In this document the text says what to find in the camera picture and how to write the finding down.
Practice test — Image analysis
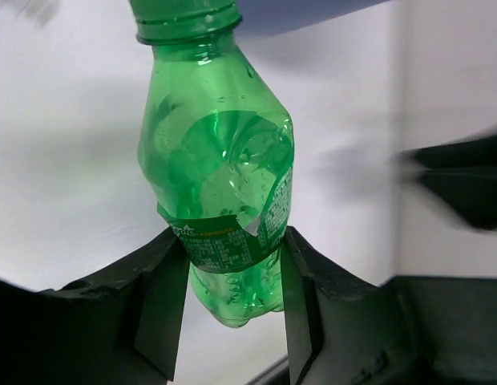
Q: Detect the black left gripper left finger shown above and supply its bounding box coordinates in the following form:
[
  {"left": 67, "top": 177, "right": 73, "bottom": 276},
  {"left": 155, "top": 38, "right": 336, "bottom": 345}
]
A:
[{"left": 0, "top": 230, "right": 189, "bottom": 384}]

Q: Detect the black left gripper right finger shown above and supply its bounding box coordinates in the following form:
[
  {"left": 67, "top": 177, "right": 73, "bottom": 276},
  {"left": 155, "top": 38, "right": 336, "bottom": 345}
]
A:
[{"left": 281, "top": 227, "right": 497, "bottom": 384}]

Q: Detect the green plastic bottle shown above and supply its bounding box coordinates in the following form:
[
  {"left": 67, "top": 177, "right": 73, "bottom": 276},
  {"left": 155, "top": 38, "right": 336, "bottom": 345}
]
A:
[{"left": 131, "top": 1, "right": 294, "bottom": 328}]

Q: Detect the blue plastic bin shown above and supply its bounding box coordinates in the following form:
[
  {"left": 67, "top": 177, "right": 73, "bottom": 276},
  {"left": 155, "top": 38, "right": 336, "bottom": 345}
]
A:
[{"left": 236, "top": 1, "right": 409, "bottom": 41}]

